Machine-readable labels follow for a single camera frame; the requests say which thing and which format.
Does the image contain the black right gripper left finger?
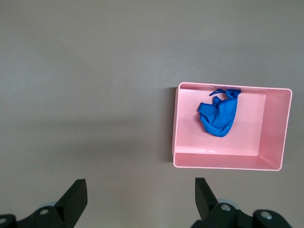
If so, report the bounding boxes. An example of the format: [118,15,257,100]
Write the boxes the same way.
[0,179,88,228]

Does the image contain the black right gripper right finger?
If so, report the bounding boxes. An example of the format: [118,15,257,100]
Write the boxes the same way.
[190,177,292,228]

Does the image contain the blue cloth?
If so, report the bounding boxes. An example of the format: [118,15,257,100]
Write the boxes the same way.
[198,88,242,138]

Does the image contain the pink plastic bin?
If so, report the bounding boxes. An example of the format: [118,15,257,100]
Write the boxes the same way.
[171,82,293,171]

